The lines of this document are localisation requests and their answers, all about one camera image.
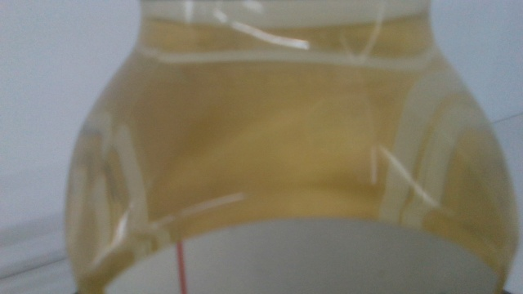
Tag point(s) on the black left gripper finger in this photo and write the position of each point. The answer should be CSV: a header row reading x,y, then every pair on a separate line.
x,y
512,292

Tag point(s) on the yellow tea bottle green label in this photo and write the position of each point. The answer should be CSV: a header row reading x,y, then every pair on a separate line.
x,y
286,122

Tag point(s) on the pale grey wall trunking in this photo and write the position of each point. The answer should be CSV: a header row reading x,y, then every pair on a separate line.
x,y
32,253

